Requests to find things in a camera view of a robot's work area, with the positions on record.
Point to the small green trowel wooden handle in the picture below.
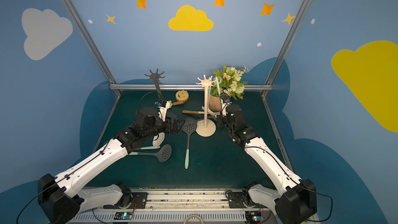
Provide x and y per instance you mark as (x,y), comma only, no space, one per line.
(175,103)

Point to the cream skimmer wooden handle right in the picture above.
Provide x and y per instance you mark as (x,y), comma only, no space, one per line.
(194,112)

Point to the pink pot with flowers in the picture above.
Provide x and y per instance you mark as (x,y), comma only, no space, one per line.
(231,83)

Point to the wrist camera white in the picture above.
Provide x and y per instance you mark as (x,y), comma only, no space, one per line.
(163,106)
(225,100)

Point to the dark grey utensil rack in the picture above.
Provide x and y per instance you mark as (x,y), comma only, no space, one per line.
(157,87)

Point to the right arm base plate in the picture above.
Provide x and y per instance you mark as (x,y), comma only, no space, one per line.
(239,200)

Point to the grey skimmer mint handle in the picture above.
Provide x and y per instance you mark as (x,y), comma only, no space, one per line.
(219,94)
(189,127)
(163,152)

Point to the cream skimmer wooden handle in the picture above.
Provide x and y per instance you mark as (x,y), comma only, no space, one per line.
(194,112)
(158,140)

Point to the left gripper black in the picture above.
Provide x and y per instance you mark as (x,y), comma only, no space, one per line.
(173,124)

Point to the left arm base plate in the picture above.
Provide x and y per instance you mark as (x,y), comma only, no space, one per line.
(135,200)

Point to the cream utensil rack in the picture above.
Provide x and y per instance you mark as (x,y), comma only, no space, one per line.
(205,127)

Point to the cream skimmer wooden handle left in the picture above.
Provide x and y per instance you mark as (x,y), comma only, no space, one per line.
(158,140)

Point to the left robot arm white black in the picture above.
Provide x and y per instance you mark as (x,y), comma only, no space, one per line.
(59,196)

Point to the yellow smiley sponge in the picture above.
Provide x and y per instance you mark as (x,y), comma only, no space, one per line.
(182,95)

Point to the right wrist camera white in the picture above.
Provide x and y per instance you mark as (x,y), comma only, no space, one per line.
(225,100)

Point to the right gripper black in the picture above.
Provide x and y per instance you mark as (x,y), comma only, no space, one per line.
(221,121)

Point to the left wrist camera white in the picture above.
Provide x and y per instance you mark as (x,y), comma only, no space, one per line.
(163,106)

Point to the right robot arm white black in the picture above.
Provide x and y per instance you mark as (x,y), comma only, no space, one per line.
(293,200)

